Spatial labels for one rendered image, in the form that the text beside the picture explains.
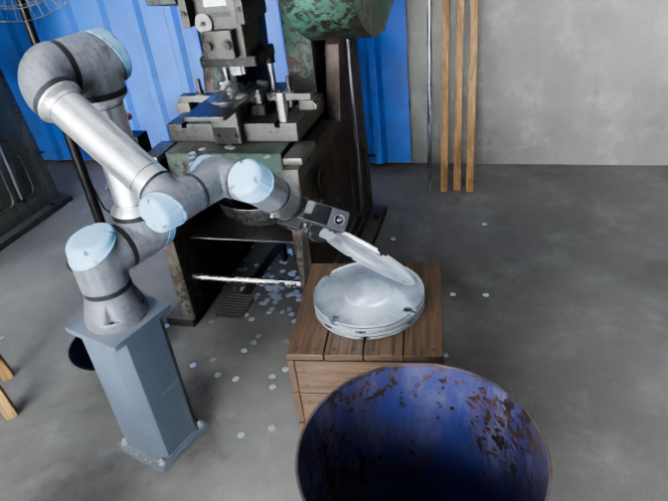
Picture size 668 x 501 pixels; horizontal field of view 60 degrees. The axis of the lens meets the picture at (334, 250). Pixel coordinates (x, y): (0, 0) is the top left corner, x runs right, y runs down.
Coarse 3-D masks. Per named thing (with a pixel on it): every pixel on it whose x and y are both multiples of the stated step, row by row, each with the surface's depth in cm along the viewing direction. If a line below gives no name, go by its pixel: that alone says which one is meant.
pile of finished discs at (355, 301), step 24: (360, 264) 164; (336, 288) 155; (360, 288) 153; (384, 288) 152; (408, 288) 152; (336, 312) 146; (360, 312) 145; (384, 312) 144; (408, 312) 143; (360, 336) 143; (384, 336) 141
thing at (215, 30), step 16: (192, 0) 170; (208, 0) 169; (224, 0) 168; (208, 16) 171; (224, 16) 170; (208, 32) 171; (224, 32) 170; (240, 32) 172; (256, 32) 180; (208, 48) 172; (224, 48) 171; (240, 48) 174; (256, 48) 181
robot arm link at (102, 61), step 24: (72, 48) 115; (96, 48) 118; (120, 48) 122; (96, 72) 118; (120, 72) 124; (96, 96) 121; (120, 96) 124; (120, 120) 127; (120, 192) 134; (120, 216) 137; (144, 240) 139; (168, 240) 145
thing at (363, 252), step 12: (336, 240) 144; (348, 240) 135; (360, 240) 131; (348, 252) 152; (360, 252) 146; (372, 252) 134; (372, 264) 150; (384, 264) 140; (396, 264) 132; (396, 276) 147; (408, 276) 138
